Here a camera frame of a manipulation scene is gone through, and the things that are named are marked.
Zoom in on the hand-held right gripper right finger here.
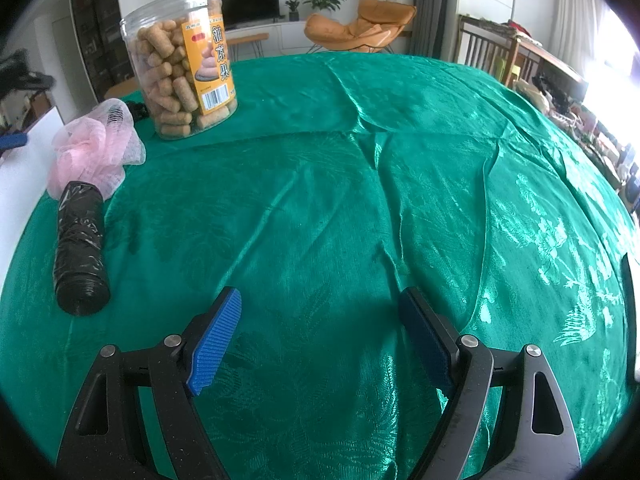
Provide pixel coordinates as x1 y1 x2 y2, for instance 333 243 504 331
398 286 583 480

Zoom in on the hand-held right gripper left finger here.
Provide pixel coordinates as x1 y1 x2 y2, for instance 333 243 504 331
56 286 242 480

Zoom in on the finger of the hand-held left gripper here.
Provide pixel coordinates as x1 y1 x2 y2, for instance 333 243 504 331
0 132 27 156
0 49 56 98

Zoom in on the black garbage bag roll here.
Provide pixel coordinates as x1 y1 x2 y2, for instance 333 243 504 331
54 180 111 317

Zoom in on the white foam board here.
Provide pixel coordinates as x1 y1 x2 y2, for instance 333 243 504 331
0 105 68 271

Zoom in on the pink mesh bath pouf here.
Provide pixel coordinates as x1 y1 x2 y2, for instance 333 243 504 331
47 99 147 198

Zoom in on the dark display shelf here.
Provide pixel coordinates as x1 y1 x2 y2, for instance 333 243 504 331
67 0 133 91

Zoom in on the clear plastic snack jar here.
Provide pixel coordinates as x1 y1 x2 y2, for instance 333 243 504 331
120 0 239 141

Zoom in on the green satin tablecloth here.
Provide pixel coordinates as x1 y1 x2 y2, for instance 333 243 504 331
0 54 638 480

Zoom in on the wooden bench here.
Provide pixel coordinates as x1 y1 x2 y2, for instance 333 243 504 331
226 33 270 59

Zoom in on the black television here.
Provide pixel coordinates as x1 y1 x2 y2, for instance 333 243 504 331
219 0 280 30

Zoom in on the cluttered side table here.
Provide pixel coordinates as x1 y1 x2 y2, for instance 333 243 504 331
515 25 640 211

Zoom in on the wooden slatted chair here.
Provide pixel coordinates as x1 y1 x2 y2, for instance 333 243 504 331
457 14 521 86

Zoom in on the orange lounge chair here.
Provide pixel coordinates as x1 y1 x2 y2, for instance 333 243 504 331
304 0 417 55

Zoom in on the grey curtain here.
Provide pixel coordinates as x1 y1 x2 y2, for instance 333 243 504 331
407 0 451 58

